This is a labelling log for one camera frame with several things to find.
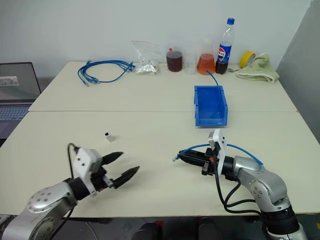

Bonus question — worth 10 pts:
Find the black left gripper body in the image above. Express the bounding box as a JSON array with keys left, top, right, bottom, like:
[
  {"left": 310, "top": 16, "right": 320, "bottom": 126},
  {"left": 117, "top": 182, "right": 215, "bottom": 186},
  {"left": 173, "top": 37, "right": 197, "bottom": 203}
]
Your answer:
[{"left": 90, "top": 166, "right": 118, "bottom": 194}]

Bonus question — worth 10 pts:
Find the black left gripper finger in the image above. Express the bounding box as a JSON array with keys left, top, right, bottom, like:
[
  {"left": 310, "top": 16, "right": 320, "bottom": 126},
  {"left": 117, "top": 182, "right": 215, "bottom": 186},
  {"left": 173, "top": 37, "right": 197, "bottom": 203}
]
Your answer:
[
  {"left": 113, "top": 165, "right": 140, "bottom": 189},
  {"left": 101, "top": 151, "right": 125, "bottom": 166}
]

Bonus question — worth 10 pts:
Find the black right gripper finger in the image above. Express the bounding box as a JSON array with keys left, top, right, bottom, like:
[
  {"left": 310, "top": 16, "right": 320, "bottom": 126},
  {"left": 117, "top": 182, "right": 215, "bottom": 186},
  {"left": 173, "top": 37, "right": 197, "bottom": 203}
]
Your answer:
[
  {"left": 178, "top": 148, "right": 208, "bottom": 158},
  {"left": 179, "top": 156, "right": 207, "bottom": 167}
]

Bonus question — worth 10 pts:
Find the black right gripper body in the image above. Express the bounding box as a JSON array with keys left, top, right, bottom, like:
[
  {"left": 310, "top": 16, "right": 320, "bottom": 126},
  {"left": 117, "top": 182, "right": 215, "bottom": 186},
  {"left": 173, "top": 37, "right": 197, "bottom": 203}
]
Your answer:
[{"left": 200, "top": 147, "right": 217, "bottom": 177}]

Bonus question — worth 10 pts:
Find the blue network cable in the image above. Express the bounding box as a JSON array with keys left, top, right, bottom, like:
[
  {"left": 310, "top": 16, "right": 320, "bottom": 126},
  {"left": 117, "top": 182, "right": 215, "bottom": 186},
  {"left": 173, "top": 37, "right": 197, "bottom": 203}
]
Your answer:
[
  {"left": 77, "top": 60, "right": 136, "bottom": 88},
  {"left": 77, "top": 59, "right": 136, "bottom": 85},
  {"left": 171, "top": 143, "right": 265, "bottom": 166},
  {"left": 205, "top": 69, "right": 225, "bottom": 120},
  {"left": 77, "top": 59, "right": 137, "bottom": 87}
]

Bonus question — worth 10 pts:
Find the small white coupler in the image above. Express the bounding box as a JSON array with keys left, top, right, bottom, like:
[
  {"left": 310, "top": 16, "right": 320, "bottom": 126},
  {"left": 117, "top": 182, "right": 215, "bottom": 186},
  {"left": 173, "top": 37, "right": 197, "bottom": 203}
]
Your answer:
[{"left": 104, "top": 131, "right": 118, "bottom": 143}]

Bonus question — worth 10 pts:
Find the blue plastic bin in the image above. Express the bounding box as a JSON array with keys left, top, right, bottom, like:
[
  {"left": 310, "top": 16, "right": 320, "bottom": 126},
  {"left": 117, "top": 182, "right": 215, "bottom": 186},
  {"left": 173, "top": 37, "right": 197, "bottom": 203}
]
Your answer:
[{"left": 193, "top": 85, "right": 230, "bottom": 128}]

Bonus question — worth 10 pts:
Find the dark rounded shape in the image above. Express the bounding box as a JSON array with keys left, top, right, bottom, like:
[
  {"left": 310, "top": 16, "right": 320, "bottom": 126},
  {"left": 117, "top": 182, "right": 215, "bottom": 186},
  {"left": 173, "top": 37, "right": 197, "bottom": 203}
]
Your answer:
[{"left": 131, "top": 219, "right": 163, "bottom": 240}]

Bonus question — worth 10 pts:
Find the flask with orange liquid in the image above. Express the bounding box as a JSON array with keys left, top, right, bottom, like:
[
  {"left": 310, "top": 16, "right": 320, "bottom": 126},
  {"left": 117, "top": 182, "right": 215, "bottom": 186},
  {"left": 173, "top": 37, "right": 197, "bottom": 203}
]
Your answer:
[{"left": 196, "top": 39, "right": 216, "bottom": 75}]

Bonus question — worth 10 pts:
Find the jar of dark liquid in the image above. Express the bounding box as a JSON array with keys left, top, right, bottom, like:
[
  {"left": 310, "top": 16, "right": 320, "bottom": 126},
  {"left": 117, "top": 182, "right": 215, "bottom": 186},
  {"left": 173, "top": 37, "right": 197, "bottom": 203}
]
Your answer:
[{"left": 166, "top": 47, "right": 184, "bottom": 73}]

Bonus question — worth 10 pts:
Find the clear bag of couplers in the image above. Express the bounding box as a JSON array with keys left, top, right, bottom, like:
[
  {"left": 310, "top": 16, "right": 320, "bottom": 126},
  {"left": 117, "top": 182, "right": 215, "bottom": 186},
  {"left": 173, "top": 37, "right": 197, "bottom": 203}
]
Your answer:
[{"left": 130, "top": 40, "right": 162, "bottom": 76}]

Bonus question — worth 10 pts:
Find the cola bottle with blue cap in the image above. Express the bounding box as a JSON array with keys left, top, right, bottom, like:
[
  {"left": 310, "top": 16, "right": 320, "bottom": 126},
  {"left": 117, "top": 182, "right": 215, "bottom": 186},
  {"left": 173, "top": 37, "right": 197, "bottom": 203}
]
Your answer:
[{"left": 215, "top": 17, "right": 236, "bottom": 75}]

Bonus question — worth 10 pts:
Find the light green towel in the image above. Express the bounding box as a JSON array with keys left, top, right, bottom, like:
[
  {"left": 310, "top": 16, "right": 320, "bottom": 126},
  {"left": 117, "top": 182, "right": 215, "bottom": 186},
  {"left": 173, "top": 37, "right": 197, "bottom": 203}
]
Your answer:
[{"left": 235, "top": 52, "right": 280, "bottom": 85}]

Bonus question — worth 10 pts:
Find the yellow tape roll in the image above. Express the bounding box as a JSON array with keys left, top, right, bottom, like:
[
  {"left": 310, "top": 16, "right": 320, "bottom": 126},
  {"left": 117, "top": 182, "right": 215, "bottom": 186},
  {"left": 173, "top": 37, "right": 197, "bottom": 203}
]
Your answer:
[{"left": 239, "top": 50, "right": 256, "bottom": 69}]

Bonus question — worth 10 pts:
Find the grey laptop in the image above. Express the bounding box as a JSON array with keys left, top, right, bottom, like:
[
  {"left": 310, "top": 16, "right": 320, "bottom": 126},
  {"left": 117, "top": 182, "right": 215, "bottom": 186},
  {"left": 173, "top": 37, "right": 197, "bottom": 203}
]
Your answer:
[{"left": 0, "top": 61, "right": 42, "bottom": 140}]

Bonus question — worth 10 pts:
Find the grey partition panel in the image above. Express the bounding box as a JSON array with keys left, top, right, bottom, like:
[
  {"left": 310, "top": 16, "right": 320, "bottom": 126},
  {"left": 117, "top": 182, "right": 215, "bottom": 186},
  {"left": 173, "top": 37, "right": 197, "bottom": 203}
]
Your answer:
[{"left": 274, "top": 0, "right": 320, "bottom": 146}]

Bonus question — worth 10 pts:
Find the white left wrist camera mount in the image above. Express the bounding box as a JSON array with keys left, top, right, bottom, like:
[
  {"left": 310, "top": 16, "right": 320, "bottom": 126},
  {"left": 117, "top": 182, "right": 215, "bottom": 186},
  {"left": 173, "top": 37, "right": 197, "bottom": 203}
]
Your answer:
[{"left": 73, "top": 147, "right": 103, "bottom": 197}]

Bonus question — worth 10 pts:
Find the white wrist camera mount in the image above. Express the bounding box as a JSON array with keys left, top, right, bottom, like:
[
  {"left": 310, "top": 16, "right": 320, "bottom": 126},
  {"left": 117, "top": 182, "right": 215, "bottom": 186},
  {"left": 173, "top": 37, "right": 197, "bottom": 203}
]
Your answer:
[
  {"left": 73, "top": 147, "right": 103, "bottom": 197},
  {"left": 207, "top": 128, "right": 228, "bottom": 176}
]

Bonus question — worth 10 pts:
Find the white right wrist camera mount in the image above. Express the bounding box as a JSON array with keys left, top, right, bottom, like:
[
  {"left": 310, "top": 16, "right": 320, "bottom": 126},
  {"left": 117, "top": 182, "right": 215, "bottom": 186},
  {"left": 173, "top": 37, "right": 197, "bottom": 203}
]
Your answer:
[{"left": 207, "top": 128, "right": 228, "bottom": 176}]

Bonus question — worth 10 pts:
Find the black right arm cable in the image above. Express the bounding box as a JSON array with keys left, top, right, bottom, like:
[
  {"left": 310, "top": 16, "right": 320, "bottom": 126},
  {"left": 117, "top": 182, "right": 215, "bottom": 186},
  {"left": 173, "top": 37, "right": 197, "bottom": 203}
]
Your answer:
[{"left": 212, "top": 159, "right": 263, "bottom": 215}]

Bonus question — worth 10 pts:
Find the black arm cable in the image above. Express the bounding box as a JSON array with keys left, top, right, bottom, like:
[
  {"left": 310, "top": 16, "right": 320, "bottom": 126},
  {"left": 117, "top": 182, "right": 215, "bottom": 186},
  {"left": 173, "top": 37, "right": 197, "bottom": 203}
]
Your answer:
[
  {"left": 212, "top": 159, "right": 263, "bottom": 215},
  {"left": 51, "top": 142, "right": 82, "bottom": 238}
]

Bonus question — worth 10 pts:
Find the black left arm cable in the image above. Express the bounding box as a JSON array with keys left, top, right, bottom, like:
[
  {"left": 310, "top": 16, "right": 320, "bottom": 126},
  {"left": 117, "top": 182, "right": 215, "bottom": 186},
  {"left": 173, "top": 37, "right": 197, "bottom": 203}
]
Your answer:
[{"left": 51, "top": 142, "right": 82, "bottom": 238}]

